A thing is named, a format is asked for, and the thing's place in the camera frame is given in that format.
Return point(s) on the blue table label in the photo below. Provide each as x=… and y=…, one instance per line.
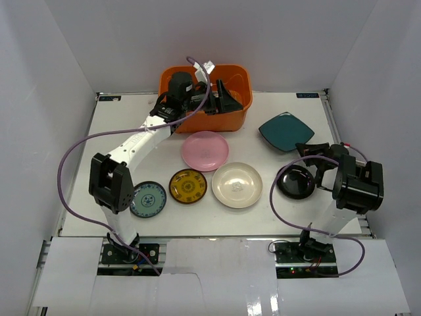
x=307, y=95
x=109, y=98

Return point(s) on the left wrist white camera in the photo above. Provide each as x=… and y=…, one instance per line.
x=201, y=71

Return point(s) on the black round plate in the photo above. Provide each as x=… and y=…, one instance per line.
x=296, y=183

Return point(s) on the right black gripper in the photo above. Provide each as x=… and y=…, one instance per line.
x=305, y=149

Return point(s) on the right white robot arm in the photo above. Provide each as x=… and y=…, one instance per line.
x=357, y=189

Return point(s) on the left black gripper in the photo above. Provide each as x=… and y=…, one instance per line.
x=212, y=102

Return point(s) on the right blue table label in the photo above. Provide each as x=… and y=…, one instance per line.
x=307, y=95

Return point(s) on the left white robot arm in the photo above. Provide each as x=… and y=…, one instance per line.
x=110, y=180

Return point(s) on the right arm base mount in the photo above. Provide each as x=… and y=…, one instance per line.
x=293, y=261

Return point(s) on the orange plastic bin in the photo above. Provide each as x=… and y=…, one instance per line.
x=213, y=121

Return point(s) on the cream round plate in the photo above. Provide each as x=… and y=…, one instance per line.
x=237, y=185

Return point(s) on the teal square plate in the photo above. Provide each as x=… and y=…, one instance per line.
x=284, y=131

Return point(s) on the blue patterned round plate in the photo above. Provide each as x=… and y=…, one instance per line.
x=149, y=199

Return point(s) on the pink round plate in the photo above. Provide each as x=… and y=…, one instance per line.
x=205, y=151

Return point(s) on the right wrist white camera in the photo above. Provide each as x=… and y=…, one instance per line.
x=360, y=160

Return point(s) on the left blue table label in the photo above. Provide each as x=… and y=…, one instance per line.
x=109, y=98

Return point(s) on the yellow patterned round plate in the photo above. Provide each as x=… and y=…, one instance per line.
x=188, y=186

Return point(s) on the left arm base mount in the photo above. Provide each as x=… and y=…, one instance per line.
x=114, y=256

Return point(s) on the wrist white camera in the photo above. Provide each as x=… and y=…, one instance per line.
x=360, y=160
x=201, y=71

